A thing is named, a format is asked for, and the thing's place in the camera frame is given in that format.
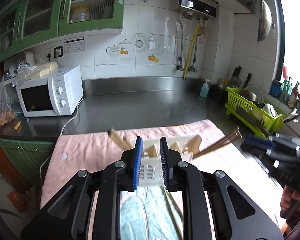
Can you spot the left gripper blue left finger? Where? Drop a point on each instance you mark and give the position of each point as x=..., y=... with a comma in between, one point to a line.
x=137, y=158

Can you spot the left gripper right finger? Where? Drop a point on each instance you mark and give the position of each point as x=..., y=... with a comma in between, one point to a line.
x=165, y=162

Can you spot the person's right hand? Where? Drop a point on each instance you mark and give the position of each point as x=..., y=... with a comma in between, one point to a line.
x=287, y=197

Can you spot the chopstick standing in holder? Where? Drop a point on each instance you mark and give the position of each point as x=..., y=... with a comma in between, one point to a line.
x=216, y=143
x=220, y=144
x=123, y=143

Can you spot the cream plastic utensil holder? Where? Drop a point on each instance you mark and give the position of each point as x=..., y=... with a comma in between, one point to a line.
x=159, y=156

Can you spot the wooden chopstick on towel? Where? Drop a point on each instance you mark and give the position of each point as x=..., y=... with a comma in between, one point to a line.
x=175, y=212

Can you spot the pink and teal towel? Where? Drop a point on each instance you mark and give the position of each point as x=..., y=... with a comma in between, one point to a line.
x=88, y=191

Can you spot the green dish drying rack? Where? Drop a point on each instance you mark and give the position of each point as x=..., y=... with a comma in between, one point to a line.
x=255, y=118

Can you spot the clear soap dispenser bottle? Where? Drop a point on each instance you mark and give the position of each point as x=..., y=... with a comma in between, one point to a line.
x=205, y=88

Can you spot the white microwave oven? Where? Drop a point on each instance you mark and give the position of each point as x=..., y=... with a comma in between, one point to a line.
x=55, y=94

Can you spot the green base cabinet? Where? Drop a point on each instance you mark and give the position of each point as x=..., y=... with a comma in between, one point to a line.
x=27, y=157

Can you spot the plastic bag with food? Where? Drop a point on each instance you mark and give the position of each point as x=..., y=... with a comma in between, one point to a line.
x=7, y=114

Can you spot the hanging metal pan lid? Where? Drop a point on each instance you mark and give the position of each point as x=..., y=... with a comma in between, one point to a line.
x=265, y=21

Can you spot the wall water heater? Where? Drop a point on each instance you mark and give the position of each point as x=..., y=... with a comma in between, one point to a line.
x=195, y=8

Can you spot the green wall cabinet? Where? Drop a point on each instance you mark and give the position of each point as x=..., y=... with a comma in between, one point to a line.
x=26, y=23

